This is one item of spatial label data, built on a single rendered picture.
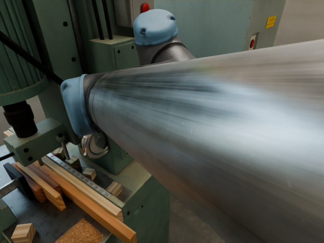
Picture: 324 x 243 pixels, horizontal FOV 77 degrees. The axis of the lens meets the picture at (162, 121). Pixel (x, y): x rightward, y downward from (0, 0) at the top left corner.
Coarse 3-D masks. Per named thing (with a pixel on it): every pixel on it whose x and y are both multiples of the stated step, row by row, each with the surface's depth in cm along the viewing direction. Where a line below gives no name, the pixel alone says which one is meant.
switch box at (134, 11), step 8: (120, 0) 52; (128, 0) 50; (136, 0) 51; (144, 0) 54; (152, 0) 56; (120, 8) 53; (128, 8) 51; (136, 8) 52; (152, 8) 57; (120, 16) 54; (128, 16) 52; (136, 16) 53; (120, 24) 55; (128, 24) 53
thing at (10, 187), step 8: (8, 168) 56; (16, 176) 53; (24, 176) 54; (8, 184) 55; (16, 184) 56; (24, 184) 54; (0, 192) 53; (8, 192) 55; (24, 192) 57; (32, 192) 57
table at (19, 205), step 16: (0, 176) 65; (16, 192) 60; (16, 208) 56; (32, 208) 56; (48, 208) 56; (80, 208) 56; (16, 224) 52; (48, 224) 52; (64, 224) 52; (96, 224) 52; (128, 224) 56; (32, 240) 49; (48, 240) 49; (112, 240) 51
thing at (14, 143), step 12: (48, 120) 62; (48, 132) 57; (60, 132) 61; (12, 144) 52; (24, 144) 53; (36, 144) 56; (48, 144) 59; (60, 144) 62; (12, 156) 58; (24, 156) 54; (36, 156) 57
